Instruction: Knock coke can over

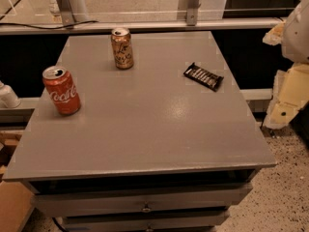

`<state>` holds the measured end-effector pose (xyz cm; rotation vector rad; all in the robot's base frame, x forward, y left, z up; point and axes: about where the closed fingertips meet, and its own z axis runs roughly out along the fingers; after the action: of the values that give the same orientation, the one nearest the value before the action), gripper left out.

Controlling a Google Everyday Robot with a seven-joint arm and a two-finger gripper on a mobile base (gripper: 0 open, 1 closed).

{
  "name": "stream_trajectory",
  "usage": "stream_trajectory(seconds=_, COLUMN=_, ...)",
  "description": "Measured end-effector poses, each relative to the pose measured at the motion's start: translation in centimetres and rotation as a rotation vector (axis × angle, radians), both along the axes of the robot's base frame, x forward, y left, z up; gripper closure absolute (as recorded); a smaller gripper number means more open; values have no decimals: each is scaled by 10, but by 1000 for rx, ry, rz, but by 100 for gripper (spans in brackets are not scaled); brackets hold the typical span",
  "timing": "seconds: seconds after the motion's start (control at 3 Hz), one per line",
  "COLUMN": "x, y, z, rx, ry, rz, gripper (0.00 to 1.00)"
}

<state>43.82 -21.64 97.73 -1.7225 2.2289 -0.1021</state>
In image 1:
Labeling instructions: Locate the red Coca-Cola can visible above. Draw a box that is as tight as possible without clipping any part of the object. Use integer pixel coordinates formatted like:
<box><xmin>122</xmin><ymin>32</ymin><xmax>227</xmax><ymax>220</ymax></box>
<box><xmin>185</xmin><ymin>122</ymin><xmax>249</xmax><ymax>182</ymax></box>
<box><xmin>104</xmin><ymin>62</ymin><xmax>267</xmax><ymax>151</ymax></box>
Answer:
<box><xmin>42</xmin><ymin>66</ymin><xmax>81</xmax><ymax>115</ymax></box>

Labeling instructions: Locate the metal bracket post right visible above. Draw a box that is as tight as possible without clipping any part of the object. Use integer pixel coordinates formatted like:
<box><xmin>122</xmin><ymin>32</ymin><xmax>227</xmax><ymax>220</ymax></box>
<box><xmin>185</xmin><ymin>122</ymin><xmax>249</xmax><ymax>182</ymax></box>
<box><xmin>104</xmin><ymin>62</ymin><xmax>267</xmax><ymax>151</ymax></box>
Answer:
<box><xmin>185</xmin><ymin>0</ymin><xmax>200</xmax><ymax>26</ymax></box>

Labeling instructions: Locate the lower grey drawer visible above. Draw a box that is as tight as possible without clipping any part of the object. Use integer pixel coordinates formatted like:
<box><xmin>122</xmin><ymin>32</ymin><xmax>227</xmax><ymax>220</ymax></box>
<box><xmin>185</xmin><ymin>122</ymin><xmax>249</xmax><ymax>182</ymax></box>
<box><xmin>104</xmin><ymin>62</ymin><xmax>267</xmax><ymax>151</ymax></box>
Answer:
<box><xmin>64</xmin><ymin>210</ymin><xmax>229</xmax><ymax>232</ymax></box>

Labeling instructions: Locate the metal bracket post left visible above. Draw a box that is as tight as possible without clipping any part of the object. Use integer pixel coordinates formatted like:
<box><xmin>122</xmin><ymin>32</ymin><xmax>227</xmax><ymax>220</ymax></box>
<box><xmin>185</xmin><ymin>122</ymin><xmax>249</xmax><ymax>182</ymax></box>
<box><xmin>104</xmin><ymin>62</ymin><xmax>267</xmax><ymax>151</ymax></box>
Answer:
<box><xmin>56</xmin><ymin>0</ymin><xmax>74</xmax><ymax>27</ymax></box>

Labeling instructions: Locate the upper grey drawer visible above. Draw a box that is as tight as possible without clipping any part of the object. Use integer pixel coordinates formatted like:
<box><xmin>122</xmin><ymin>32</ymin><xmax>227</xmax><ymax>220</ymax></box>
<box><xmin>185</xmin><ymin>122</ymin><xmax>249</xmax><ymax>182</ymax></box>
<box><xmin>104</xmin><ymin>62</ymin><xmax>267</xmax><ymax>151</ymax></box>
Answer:
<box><xmin>32</xmin><ymin>183</ymin><xmax>252</xmax><ymax>217</ymax></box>

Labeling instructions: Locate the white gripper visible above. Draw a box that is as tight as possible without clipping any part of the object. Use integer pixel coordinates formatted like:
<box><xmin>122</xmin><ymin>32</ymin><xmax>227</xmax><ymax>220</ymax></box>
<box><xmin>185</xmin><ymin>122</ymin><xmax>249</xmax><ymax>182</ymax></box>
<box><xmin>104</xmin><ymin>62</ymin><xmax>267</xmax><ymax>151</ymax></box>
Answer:
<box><xmin>263</xmin><ymin>0</ymin><xmax>309</xmax><ymax>130</ymax></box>

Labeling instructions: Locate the black cable on ledge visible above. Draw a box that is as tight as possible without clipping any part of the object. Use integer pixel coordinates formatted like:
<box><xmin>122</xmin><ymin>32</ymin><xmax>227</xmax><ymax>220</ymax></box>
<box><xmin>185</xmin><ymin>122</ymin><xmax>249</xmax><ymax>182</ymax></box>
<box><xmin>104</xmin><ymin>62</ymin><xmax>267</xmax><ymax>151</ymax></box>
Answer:
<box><xmin>0</xmin><ymin>19</ymin><xmax>99</xmax><ymax>30</ymax></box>

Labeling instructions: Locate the grey drawer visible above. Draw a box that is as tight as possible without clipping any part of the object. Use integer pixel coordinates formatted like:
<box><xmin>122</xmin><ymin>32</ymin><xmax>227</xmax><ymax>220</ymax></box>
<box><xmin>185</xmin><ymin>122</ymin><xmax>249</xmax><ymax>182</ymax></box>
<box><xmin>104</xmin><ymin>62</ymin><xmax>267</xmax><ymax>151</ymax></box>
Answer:
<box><xmin>32</xmin><ymin>183</ymin><xmax>252</xmax><ymax>217</ymax></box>
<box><xmin>64</xmin><ymin>210</ymin><xmax>229</xmax><ymax>232</ymax></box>

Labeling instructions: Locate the white pipe fitting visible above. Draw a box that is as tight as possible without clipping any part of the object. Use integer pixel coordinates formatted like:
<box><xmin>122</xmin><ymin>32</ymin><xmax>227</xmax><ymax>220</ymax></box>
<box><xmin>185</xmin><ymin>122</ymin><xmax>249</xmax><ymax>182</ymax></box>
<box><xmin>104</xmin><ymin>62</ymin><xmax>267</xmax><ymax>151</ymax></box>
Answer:
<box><xmin>0</xmin><ymin>81</ymin><xmax>21</xmax><ymax>108</ymax></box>

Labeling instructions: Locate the grey metal rail frame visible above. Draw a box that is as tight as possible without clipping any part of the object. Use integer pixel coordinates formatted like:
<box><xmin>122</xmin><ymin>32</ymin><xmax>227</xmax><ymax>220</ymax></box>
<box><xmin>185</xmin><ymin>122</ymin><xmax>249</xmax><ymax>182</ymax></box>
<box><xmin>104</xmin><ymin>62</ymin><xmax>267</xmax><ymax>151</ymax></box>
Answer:
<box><xmin>0</xmin><ymin>17</ymin><xmax>284</xmax><ymax>36</ymax></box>

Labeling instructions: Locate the black snack bar wrapper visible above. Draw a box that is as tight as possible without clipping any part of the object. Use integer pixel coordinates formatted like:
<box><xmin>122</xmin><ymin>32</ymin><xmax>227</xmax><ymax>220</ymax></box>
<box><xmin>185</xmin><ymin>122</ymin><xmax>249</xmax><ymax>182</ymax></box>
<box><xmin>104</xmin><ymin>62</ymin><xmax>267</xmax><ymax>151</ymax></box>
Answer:
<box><xmin>183</xmin><ymin>63</ymin><xmax>224</xmax><ymax>92</ymax></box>

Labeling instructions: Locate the gold LaCroix can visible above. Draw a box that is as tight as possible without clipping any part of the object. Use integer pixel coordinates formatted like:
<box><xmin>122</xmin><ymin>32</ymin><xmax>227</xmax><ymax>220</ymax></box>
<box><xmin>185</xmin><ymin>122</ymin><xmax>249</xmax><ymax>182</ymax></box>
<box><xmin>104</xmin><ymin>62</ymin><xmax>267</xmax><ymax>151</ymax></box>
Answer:
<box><xmin>111</xmin><ymin>28</ymin><xmax>134</xmax><ymax>70</ymax></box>

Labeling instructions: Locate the brown cardboard box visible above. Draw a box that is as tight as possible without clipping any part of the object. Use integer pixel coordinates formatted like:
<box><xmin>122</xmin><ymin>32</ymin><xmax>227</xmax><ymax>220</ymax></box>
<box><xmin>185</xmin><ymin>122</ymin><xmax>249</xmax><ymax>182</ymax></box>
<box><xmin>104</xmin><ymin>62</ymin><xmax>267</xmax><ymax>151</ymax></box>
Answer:
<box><xmin>0</xmin><ymin>131</ymin><xmax>33</xmax><ymax>232</ymax></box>

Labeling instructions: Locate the metal bracket post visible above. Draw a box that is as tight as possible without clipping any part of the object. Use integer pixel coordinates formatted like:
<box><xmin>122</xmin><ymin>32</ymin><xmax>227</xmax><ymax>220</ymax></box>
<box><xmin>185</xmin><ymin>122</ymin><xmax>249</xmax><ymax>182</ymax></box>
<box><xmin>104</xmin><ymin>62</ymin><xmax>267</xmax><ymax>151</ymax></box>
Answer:
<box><xmin>185</xmin><ymin>0</ymin><xmax>200</xmax><ymax>26</ymax></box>
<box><xmin>56</xmin><ymin>0</ymin><xmax>74</xmax><ymax>27</ymax></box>

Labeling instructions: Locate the grey drawer cabinet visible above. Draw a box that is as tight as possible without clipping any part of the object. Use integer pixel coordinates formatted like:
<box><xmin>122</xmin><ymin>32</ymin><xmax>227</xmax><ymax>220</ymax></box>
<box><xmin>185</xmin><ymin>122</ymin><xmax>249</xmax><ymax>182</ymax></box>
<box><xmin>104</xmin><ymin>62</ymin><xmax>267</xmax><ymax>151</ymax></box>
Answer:
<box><xmin>2</xmin><ymin>31</ymin><xmax>278</xmax><ymax>232</ymax></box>

